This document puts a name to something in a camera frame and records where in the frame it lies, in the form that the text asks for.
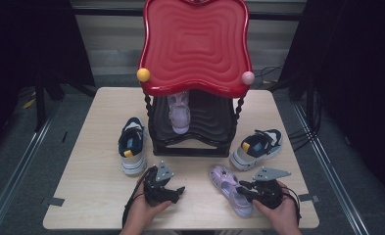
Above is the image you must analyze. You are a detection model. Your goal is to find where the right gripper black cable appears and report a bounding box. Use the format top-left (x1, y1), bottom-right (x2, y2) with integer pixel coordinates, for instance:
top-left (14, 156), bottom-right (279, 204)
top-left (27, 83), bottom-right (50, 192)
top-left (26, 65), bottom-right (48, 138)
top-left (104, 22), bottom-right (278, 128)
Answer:
top-left (279, 185), bottom-right (303, 227)

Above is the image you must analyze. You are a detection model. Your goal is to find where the red and black shoe rack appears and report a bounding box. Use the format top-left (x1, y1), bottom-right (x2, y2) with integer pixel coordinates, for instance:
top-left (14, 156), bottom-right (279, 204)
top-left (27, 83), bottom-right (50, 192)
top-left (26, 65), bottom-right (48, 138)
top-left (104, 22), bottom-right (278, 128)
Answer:
top-left (136, 0), bottom-right (257, 159)

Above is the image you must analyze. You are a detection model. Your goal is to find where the black metal stand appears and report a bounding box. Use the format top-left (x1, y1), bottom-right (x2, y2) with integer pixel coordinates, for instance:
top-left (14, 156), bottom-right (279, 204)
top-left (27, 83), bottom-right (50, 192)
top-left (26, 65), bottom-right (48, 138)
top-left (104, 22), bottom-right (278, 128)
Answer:
top-left (32, 72), bottom-right (67, 133)

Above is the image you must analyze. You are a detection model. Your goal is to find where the metal floor rail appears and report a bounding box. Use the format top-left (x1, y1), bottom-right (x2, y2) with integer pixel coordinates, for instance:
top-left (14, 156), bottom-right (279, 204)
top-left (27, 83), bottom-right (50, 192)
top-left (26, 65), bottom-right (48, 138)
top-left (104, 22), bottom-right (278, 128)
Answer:
top-left (0, 107), bottom-right (62, 235)
top-left (292, 101), bottom-right (372, 235)

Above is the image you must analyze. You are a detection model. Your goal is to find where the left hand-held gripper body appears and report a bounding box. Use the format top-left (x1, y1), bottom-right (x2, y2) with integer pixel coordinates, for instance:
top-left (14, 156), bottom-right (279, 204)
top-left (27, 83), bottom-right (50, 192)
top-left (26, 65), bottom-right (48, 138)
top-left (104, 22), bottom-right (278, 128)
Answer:
top-left (143, 160), bottom-right (181, 208)

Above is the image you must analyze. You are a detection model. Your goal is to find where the black floor cable bundle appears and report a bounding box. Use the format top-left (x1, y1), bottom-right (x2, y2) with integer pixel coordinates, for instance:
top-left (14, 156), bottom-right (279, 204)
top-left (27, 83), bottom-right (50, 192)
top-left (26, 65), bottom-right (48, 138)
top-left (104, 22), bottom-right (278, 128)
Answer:
top-left (257, 63), bottom-right (323, 152)

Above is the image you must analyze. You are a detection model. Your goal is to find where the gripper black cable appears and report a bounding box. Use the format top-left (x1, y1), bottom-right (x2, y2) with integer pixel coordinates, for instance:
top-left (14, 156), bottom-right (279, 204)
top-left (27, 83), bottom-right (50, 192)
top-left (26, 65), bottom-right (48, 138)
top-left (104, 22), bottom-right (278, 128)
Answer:
top-left (121, 166), bottom-right (156, 228)
top-left (279, 185), bottom-right (303, 227)

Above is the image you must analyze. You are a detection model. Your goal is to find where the dark curtain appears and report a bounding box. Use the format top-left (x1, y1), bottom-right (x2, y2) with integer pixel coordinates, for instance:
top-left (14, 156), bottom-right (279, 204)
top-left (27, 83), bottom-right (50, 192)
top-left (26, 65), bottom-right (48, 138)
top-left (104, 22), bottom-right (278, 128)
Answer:
top-left (0, 0), bottom-right (96, 161)
top-left (277, 0), bottom-right (385, 207)

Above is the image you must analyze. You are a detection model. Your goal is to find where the person's right hand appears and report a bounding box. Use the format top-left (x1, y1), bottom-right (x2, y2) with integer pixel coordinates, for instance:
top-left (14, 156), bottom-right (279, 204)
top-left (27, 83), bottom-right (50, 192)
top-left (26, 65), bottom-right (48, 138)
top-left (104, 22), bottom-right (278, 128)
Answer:
top-left (252, 180), bottom-right (301, 230)

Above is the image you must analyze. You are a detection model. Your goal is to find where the navy and white sneaker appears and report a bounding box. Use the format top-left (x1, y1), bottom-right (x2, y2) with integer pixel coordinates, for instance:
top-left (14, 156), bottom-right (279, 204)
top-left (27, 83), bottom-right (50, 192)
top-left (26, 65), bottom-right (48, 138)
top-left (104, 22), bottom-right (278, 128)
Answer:
top-left (229, 128), bottom-right (283, 171)
top-left (118, 117), bottom-right (148, 176)

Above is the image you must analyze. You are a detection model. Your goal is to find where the black tape strip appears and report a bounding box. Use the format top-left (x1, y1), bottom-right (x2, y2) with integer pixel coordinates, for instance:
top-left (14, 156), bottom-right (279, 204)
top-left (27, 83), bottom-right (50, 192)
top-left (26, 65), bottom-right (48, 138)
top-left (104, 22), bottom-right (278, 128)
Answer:
top-left (298, 193), bottom-right (320, 204)
top-left (46, 197), bottom-right (66, 208)

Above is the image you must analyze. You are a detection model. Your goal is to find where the person's left hand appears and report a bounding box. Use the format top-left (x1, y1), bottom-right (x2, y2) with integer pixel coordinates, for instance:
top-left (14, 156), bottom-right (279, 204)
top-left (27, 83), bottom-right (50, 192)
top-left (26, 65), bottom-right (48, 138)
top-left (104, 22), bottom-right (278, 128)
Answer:
top-left (124, 191), bottom-right (172, 230)

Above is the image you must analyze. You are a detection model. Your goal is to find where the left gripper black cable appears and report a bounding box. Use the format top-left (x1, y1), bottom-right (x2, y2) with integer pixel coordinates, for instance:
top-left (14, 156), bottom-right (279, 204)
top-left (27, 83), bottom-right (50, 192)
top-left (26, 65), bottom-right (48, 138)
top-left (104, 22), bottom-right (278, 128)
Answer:
top-left (121, 166), bottom-right (156, 228)

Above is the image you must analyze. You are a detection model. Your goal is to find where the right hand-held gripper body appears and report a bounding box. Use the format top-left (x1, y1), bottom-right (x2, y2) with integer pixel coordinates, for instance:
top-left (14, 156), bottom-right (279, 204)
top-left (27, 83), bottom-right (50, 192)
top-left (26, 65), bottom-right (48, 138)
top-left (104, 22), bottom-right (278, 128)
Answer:
top-left (250, 165), bottom-right (292, 210)

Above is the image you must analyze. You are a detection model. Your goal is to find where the lilac sandal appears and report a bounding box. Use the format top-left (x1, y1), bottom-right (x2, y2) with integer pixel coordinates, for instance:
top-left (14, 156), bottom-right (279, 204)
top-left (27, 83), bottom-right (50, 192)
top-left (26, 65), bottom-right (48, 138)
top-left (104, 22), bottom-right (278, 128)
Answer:
top-left (166, 91), bottom-right (192, 135)
top-left (209, 164), bottom-right (255, 218)

